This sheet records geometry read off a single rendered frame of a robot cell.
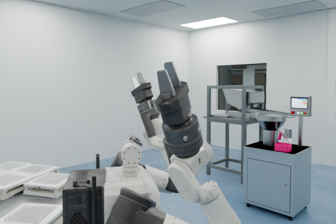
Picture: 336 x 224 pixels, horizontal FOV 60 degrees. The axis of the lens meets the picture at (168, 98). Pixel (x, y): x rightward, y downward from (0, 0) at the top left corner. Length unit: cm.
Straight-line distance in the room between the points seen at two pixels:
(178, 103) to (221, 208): 30
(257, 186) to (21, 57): 403
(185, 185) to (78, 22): 525
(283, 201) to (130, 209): 301
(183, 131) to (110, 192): 37
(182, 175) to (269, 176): 301
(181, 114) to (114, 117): 555
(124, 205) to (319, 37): 573
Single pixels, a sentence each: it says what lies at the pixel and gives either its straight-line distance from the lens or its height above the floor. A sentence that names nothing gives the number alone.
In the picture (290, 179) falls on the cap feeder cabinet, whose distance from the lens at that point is 359.
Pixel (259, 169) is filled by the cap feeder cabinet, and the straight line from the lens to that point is 372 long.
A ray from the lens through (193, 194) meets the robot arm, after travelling 73.
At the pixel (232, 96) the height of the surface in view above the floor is 132.
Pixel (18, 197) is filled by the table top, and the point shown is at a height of 83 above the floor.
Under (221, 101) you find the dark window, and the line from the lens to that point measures 726.
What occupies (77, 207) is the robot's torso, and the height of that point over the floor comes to 116.
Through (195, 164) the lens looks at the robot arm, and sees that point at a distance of 72.
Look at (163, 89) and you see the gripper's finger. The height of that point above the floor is 152.
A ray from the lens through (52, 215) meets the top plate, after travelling 161.
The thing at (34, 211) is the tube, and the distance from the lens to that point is 166.
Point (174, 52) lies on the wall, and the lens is 739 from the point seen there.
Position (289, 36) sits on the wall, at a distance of 645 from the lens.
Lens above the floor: 153
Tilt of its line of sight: 3 degrees down
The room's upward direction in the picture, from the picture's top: straight up
